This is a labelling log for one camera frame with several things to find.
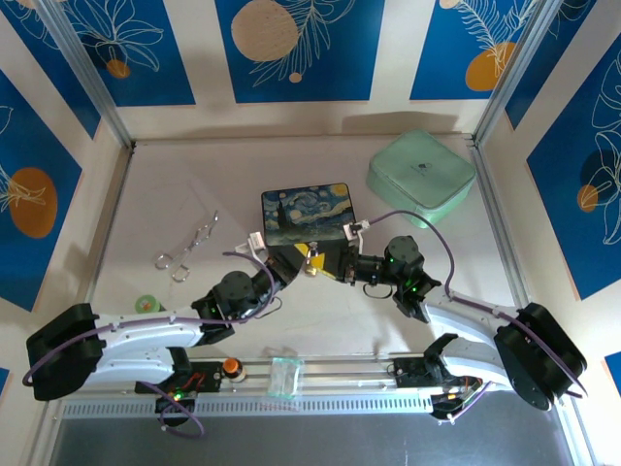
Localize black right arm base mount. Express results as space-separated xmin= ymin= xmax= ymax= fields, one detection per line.
xmin=391 ymin=334 xmax=492 ymax=424

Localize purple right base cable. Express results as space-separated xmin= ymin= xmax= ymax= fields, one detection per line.
xmin=435 ymin=381 xmax=495 ymax=424

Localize grey metal plate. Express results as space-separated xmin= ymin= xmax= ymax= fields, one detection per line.
xmin=47 ymin=416 xmax=599 ymax=466

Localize perforated metal strip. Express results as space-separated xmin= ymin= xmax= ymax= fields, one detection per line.
xmin=61 ymin=391 xmax=438 ymax=419

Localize orange capped small bottle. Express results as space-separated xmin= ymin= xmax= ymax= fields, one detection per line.
xmin=221 ymin=357 xmax=247 ymax=383

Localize mint green zip pouch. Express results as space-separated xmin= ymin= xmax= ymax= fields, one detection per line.
xmin=366 ymin=128 xmax=477 ymax=229

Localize aluminium mounting rail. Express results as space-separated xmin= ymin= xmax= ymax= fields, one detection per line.
xmin=186 ymin=356 xmax=404 ymax=394

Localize metal tongs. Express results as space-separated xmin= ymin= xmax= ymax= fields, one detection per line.
xmin=153 ymin=208 xmax=220 ymax=283

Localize blue floral wall poster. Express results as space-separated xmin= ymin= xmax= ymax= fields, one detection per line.
xmin=0 ymin=70 xmax=84 ymax=313
xmin=56 ymin=0 xmax=197 ymax=108
xmin=409 ymin=0 xmax=552 ymax=102
xmin=214 ymin=0 xmax=386 ymax=104
xmin=526 ymin=46 xmax=621 ymax=302

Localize aluminium frame post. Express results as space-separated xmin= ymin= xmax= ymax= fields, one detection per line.
xmin=471 ymin=0 xmax=570 ymax=145
xmin=34 ymin=0 xmax=136 ymax=150

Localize clear plastic bag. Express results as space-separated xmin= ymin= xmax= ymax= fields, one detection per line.
xmin=264 ymin=356 xmax=303 ymax=402

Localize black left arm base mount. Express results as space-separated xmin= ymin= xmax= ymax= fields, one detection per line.
xmin=134 ymin=347 xmax=225 ymax=429

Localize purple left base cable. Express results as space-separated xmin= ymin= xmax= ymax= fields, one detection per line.
xmin=155 ymin=383 xmax=206 ymax=441

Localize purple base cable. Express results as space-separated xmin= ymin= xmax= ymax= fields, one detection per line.
xmin=155 ymin=383 xmax=206 ymax=441
xmin=435 ymin=381 xmax=495 ymax=424

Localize starry night painted box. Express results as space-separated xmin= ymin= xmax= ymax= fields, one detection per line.
xmin=260 ymin=182 xmax=361 ymax=285

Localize green tape roll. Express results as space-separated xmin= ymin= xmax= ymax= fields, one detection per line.
xmin=134 ymin=293 xmax=165 ymax=316

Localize brass padlock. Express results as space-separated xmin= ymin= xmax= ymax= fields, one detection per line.
xmin=303 ymin=241 xmax=321 ymax=279

